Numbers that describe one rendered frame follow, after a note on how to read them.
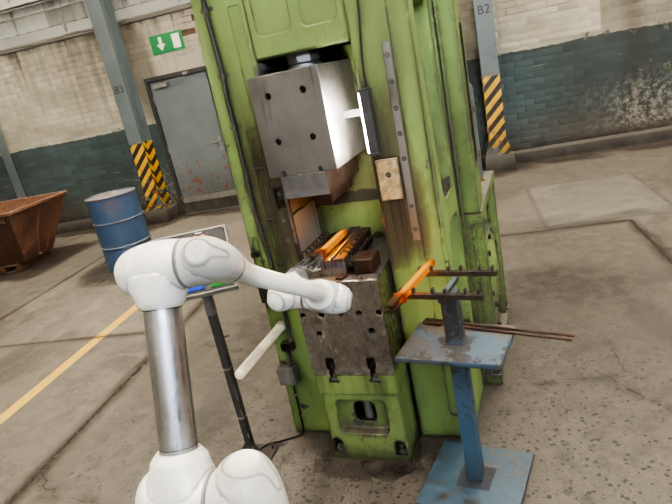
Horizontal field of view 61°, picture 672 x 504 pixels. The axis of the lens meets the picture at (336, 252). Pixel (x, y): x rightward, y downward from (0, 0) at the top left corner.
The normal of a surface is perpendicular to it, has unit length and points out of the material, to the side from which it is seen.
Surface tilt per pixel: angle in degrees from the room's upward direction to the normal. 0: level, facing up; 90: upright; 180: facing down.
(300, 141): 90
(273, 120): 90
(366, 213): 90
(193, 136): 90
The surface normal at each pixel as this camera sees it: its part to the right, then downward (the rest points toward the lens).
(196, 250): -0.09, -0.23
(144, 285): -0.26, 0.10
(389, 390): -0.32, 0.36
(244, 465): -0.10, -0.94
